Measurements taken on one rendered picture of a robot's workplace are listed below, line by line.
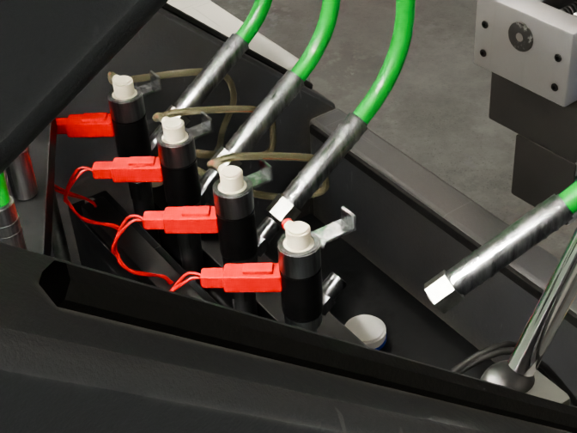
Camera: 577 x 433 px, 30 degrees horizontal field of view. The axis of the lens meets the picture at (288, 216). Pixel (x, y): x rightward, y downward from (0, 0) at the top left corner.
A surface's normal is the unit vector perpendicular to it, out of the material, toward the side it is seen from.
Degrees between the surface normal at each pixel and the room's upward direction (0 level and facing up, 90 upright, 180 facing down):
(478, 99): 0
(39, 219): 0
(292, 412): 74
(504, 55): 90
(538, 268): 0
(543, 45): 90
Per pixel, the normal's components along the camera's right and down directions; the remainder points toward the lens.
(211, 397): 0.72, 0.12
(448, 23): -0.05, -0.79
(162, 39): 0.57, 0.47
